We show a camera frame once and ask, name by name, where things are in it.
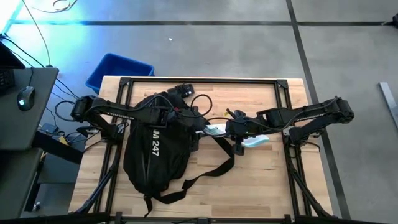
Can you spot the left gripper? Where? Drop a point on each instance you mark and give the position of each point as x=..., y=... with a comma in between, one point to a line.
x=183, y=116

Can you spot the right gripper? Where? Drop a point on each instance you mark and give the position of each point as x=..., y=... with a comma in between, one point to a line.
x=241, y=127

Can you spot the white mesh pouch teal trim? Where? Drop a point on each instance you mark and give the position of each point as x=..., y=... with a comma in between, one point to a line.
x=258, y=141

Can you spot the black backpack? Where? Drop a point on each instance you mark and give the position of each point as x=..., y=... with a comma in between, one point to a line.
x=149, y=165

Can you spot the small black device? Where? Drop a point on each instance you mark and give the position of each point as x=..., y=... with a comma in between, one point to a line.
x=180, y=91

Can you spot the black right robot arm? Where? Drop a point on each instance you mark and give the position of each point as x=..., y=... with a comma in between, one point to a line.
x=311, y=118

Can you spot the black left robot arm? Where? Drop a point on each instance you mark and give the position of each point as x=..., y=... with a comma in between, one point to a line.
x=124, y=113

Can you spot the blue plastic bin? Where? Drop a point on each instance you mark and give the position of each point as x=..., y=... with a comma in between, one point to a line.
x=118, y=67

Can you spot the black desk support beam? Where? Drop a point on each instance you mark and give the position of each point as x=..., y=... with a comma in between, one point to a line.
x=59, y=149

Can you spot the black power adapter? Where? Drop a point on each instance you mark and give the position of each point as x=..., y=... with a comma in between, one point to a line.
x=49, y=128

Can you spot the desk caster wheel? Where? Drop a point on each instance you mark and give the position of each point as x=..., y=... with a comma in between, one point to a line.
x=36, y=207

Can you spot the grey metal bar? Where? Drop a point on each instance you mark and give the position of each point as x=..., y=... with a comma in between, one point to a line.
x=388, y=99

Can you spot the black computer mouse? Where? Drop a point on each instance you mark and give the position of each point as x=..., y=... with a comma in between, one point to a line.
x=26, y=98

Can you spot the dark grey desk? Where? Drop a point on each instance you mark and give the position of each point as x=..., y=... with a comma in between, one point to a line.
x=18, y=130
x=15, y=180

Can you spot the black keyboard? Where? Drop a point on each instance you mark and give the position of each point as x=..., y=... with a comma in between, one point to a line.
x=5, y=81

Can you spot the black computer monitor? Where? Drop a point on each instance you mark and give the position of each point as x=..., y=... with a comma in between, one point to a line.
x=9, y=59

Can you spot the black floor object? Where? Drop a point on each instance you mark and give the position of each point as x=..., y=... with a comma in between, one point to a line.
x=395, y=21

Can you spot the black metal table frame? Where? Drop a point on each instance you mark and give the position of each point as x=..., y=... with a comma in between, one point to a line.
x=248, y=81

